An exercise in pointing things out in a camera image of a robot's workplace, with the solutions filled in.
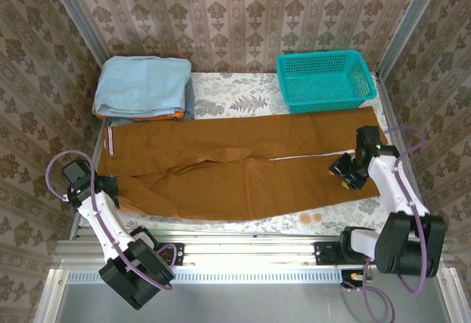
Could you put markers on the brown trousers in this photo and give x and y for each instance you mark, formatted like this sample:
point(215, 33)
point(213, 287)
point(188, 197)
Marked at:
point(239, 183)

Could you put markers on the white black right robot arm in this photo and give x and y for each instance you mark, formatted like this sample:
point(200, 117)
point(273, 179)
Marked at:
point(390, 187)

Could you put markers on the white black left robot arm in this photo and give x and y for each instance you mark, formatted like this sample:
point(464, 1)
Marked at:
point(106, 223)

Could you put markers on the orange folded trousers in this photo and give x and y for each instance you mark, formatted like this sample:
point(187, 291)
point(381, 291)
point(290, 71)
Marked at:
point(173, 115)

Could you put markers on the light blue folded trousers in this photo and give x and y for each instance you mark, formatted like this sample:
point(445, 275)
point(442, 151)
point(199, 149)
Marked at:
point(140, 84)

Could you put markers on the grey-blue folded trousers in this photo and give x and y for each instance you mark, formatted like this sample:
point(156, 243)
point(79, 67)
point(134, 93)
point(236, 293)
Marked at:
point(189, 98)

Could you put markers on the teal plastic basket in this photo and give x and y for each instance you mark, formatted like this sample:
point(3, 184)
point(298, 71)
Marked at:
point(324, 84)

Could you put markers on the black connector box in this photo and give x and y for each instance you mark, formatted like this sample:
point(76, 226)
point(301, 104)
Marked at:
point(353, 277)

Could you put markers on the floral tablecloth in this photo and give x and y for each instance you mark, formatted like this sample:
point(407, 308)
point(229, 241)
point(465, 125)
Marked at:
point(235, 95)

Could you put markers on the aluminium table side rail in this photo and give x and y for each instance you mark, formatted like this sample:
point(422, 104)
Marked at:
point(86, 190)
point(399, 128)

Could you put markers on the grey metal base plate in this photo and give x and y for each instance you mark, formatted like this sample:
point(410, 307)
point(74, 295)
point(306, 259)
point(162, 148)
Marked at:
point(239, 302)

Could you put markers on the aluminium upright frame post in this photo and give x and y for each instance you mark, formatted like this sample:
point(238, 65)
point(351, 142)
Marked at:
point(412, 21)
point(77, 17)

